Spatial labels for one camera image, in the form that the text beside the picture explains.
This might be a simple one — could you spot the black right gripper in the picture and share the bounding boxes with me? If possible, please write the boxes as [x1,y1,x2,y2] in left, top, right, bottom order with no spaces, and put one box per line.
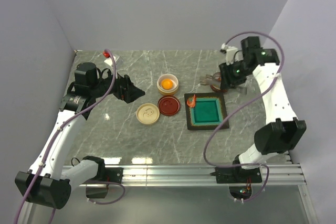
[218,60,251,91]

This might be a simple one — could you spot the aluminium mounting rail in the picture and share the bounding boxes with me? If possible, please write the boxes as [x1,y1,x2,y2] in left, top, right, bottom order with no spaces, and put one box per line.
[57,163,307,188]

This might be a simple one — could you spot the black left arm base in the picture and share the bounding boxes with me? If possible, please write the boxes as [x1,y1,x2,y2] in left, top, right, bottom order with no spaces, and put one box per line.
[82,156,123,184]

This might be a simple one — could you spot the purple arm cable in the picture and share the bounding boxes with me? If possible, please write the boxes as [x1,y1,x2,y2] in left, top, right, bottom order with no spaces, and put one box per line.
[13,48,127,224]
[203,31,286,205]

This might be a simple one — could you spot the cream round lid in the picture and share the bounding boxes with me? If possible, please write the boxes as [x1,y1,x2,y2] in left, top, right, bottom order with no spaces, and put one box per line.
[136,103,160,125]

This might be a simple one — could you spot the cream round container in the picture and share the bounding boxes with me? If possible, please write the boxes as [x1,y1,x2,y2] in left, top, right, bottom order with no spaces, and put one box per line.
[156,73,179,95]

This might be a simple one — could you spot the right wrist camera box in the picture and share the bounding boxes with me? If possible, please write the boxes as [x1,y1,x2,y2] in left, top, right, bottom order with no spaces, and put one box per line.
[220,44,239,65]

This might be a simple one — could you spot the dark red round lid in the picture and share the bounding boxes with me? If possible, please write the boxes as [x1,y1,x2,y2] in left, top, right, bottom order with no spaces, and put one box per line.
[157,95,181,116]

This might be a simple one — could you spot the red toy shrimp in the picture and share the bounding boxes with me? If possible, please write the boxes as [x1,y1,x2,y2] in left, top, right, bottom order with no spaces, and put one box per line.
[186,94,196,108]

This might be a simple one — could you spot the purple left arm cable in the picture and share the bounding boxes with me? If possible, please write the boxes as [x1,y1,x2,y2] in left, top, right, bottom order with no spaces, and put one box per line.
[13,48,127,224]

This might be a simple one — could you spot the dark red steel-lined container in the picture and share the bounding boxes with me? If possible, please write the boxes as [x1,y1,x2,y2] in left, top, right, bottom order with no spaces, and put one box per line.
[210,72,223,93]

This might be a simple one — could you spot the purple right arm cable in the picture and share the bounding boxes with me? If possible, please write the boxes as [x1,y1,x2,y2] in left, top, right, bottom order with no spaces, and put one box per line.
[203,31,286,205]

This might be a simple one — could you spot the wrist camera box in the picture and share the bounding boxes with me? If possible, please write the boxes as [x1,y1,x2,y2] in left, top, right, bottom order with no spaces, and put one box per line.
[103,52,123,69]
[220,44,239,65]

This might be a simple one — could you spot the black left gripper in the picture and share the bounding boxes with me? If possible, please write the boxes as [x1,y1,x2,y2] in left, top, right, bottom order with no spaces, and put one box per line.
[91,66,145,103]

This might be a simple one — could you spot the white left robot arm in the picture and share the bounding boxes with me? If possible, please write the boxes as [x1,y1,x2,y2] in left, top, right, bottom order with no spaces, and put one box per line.
[15,62,145,209]

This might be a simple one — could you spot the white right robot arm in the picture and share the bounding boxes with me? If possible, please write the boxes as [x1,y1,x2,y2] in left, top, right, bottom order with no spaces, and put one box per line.
[219,36,307,182]

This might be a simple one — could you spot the metal food tongs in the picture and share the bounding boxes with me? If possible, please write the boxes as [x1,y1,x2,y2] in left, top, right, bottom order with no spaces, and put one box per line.
[200,74,247,95]

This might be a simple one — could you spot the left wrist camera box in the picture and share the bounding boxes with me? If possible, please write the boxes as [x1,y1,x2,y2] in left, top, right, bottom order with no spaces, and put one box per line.
[103,52,123,69]

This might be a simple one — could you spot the orange egg tart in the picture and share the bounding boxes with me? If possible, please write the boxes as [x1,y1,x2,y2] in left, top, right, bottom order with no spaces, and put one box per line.
[161,79,174,90]

